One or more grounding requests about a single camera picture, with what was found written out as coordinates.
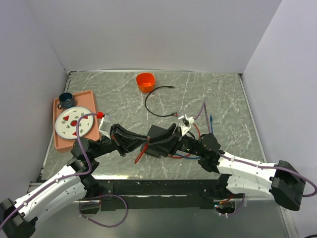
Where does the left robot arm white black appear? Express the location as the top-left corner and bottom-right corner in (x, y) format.
(0, 124), (150, 238)

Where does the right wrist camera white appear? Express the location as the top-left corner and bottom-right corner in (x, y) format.
(177, 113), (195, 136)

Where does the orange plastic cup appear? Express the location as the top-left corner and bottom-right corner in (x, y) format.
(136, 72), (156, 93)

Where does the black cable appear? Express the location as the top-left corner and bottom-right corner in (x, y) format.
(145, 85), (178, 118)

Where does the aluminium frame rail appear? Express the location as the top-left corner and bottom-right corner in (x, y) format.
(24, 148), (288, 204)

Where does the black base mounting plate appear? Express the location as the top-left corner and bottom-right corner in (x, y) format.
(81, 176), (242, 211)

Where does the black network switch box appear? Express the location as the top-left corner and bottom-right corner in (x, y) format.
(145, 125), (171, 158)

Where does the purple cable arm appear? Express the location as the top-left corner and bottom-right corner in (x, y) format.
(0, 113), (128, 230)
(193, 101), (317, 218)

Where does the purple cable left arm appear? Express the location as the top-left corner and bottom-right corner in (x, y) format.
(0, 113), (128, 230)

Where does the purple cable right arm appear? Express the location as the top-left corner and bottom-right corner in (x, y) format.
(193, 101), (317, 218)

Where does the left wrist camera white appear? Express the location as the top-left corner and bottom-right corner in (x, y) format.
(99, 114), (112, 138)

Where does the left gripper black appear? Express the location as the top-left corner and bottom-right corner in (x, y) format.
(90, 123), (148, 159)

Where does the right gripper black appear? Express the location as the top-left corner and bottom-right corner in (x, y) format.
(147, 123), (204, 158)

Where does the pink plastic tray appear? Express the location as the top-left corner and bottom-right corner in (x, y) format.
(53, 90), (101, 153)

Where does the white plate watermelon pattern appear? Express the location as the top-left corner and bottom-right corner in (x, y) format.
(55, 107), (94, 140)

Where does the red ethernet cable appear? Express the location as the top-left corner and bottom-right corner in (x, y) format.
(134, 113), (201, 165)

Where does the blue ethernet cable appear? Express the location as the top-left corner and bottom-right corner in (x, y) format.
(177, 114), (215, 160)

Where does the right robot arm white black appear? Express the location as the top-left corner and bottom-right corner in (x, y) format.
(147, 124), (306, 211)

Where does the dark blue mug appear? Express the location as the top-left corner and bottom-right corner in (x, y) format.
(57, 92), (74, 110)

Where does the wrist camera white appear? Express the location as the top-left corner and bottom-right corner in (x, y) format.
(177, 113), (195, 136)
(99, 114), (112, 138)

